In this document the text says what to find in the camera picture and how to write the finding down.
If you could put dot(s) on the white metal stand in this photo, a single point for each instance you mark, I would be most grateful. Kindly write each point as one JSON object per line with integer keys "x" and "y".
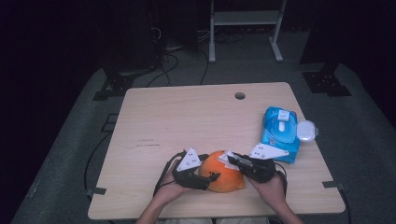
{"x": 246, "y": 18}

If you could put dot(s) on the orange plush toy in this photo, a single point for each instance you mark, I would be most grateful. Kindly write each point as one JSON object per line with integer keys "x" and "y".
{"x": 224, "y": 179}

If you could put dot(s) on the black stand base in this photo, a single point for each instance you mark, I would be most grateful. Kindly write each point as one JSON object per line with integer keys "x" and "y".
{"x": 118, "y": 84}
{"x": 325, "y": 82}

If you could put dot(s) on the grey tape piece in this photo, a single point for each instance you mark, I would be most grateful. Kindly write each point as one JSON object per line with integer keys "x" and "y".
{"x": 96, "y": 191}
{"x": 333, "y": 184}

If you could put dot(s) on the blue wet wipes pack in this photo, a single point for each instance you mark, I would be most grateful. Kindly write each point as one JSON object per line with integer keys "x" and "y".
{"x": 278, "y": 137}

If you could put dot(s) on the person's left hand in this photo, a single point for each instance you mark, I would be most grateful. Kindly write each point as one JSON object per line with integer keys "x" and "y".
{"x": 169, "y": 191}

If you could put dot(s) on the white wet wipe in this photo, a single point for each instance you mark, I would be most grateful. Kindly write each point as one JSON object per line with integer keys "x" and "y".
{"x": 225, "y": 158}

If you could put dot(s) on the person's right hand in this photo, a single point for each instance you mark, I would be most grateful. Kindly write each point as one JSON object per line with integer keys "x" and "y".
{"x": 271, "y": 189}

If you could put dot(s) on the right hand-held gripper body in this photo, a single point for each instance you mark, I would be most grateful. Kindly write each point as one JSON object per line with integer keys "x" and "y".
{"x": 261, "y": 169}

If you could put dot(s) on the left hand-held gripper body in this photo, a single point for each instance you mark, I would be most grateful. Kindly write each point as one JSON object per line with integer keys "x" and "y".
{"x": 188, "y": 175}

